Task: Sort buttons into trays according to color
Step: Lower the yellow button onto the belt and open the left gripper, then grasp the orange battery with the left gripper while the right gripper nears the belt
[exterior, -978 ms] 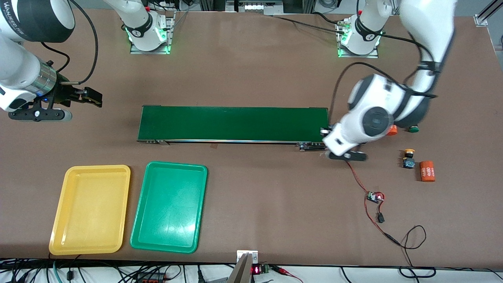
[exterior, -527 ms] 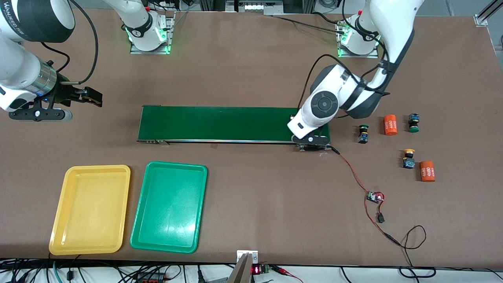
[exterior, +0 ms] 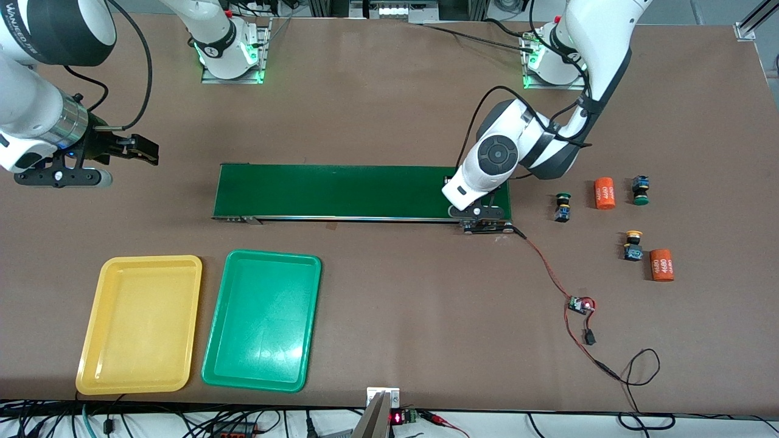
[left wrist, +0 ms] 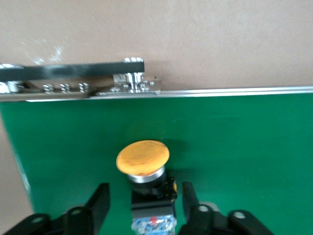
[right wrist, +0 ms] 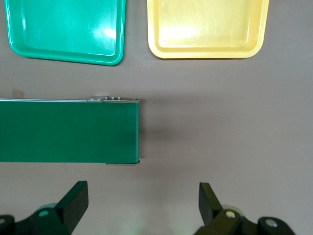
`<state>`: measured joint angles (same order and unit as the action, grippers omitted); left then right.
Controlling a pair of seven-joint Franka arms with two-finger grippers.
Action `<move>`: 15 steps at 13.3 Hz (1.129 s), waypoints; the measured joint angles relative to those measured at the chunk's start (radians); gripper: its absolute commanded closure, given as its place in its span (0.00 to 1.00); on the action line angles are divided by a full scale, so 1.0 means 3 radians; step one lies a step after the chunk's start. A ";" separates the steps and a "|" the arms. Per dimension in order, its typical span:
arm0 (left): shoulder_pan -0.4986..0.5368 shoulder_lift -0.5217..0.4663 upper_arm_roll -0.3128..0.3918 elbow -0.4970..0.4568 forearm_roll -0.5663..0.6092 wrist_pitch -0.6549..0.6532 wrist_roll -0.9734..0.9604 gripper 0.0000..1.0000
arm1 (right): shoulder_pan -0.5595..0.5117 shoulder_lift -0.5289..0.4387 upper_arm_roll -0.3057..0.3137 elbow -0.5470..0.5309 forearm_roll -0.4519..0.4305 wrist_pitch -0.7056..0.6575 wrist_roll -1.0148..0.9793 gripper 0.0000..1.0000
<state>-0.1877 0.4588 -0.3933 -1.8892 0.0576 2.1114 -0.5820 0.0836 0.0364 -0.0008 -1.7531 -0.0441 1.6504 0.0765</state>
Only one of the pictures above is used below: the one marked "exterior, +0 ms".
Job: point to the green conveyor belt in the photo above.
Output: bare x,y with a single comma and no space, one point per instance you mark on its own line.
335,191

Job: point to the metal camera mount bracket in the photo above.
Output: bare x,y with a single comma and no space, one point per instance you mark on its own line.
378,420

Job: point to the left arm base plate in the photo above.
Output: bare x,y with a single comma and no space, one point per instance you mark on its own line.
535,79

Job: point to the green push button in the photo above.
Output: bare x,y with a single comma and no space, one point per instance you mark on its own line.
640,191
563,210

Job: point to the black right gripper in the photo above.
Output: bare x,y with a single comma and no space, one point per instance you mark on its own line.
99,145

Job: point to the red digit display module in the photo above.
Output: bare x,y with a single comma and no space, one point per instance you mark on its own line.
397,418

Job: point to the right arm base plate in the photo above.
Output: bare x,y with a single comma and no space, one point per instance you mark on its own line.
266,61

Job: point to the yellow push button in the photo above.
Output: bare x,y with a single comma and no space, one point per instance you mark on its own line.
633,249

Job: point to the orange socket power strip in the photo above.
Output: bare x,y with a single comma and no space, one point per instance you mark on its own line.
237,432

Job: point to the red clip lead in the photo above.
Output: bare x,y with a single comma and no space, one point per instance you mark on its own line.
435,417

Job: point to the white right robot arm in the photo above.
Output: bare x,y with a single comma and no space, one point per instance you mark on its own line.
30,103

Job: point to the yellow plastic tray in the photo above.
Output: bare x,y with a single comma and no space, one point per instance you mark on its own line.
140,328

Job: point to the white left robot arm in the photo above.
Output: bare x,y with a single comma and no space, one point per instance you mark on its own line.
602,48

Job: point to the aluminium profile bar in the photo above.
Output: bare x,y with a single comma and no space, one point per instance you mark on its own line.
751,27

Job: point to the small green circuit board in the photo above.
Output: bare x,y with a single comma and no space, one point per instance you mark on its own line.
578,306

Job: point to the lit white panel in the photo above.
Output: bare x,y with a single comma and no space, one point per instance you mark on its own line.
395,10

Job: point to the orange cylinder 4680 print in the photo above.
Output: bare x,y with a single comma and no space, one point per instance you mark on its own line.
604,193
661,265

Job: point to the green plastic tray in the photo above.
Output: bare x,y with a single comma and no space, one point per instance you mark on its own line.
261,322

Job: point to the aluminium frame rack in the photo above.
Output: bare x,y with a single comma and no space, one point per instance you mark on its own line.
359,9

